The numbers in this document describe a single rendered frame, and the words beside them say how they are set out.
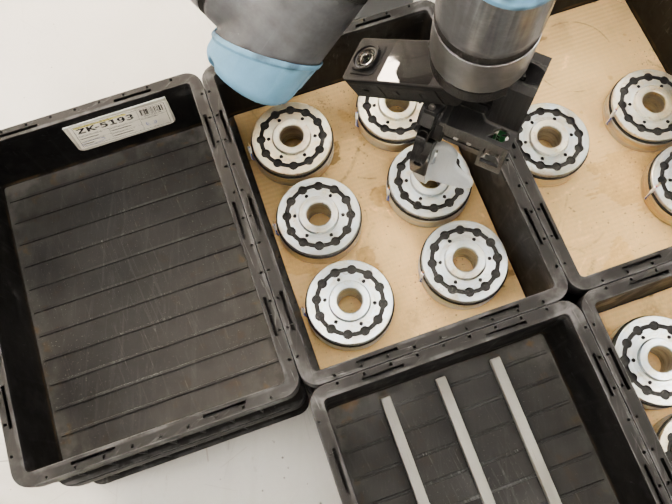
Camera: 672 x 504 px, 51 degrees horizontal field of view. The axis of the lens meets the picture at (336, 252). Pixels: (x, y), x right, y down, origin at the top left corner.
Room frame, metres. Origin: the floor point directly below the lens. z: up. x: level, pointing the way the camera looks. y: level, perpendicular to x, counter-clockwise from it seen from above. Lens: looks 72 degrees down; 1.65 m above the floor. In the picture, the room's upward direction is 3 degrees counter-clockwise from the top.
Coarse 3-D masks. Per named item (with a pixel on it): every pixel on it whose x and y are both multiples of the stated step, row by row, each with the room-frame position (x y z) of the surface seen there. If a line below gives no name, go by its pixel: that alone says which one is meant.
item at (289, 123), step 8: (288, 120) 0.43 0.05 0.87; (296, 120) 0.43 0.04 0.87; (280, 128) 0.42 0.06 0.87; (304, 128) 0.42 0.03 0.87; (272, 136) 0.41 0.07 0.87; (280, 136) 0.41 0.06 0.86; (304, 136) 0.41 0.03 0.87; (280, 144) 0.40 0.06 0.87; (304, 144) 0.40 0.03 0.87; (288, 152) 0.39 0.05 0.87; (296, 152) 0.39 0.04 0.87
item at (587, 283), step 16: (512, 144) 0.35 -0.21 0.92; (512, 160) 0.33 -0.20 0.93; (528, 176) 0.31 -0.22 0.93; (528, 192) 0.29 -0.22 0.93; (544, 208) 0.27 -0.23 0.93; (544, 224) 0.25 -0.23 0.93; (560, 240) 0.23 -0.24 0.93; (560, 256) 0.21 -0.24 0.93; (656, 256) 0.21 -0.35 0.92; (576, 272) 0.20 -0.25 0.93; (608, 272) 0.19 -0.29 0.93; (624, 272) 0.19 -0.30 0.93; (576, 288) 0.18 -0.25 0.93; (592, 288) 0.18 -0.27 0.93
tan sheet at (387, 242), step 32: (320, 96) 0.48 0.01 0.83; (352, 96) 0.48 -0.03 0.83; (352, 128) 0.43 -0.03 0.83; (352, 160) 0.39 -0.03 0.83; (384, 160) 0.39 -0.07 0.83; (352, 192) 0.34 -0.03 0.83; (384, 192) 0.34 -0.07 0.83; (320, 224) 0.30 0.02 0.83; (384, 224) 0.30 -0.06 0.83; (288, 256) 0.26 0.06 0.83; (352, 256) 0.26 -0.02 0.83; (384, 256) 0.26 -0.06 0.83; (416, 256) 0.26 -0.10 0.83; (416, 288) 0.21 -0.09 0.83; (512, 288) 0.21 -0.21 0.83; (416, 320) 0.18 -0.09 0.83; (448, 320) 0.17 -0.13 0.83; (320, 352) 0.14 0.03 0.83; (352, 352) 0.14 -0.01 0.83
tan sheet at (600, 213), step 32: (608, 0) 0.61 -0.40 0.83; (544, 32) 0.56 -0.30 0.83; (576, 32) 0.56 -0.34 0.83; (608, 32) 0.56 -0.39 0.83; (640, 32) 0.55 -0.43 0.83; (576, 64) 0.51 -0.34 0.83; (608, 64) 0.51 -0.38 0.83; (640, 64) 0.50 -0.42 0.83; (544, 96) 0.46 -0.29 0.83; (576, 96) 0.46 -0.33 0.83; (608, 160) 0.37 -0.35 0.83; (640, 160) 0.36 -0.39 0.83; (544, 192) 0.33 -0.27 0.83; (576, 192) 0.33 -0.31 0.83; (608, 192) 0.32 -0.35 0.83; (640, 192) 0.32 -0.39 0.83; (576, 224) 0.28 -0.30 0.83; (608, 224) 0.28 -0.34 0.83; (640, 224) 0.28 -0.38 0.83; (576, 256) 0.24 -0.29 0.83; (608, 256) 0.24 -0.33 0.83; (640, 256) 0.24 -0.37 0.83
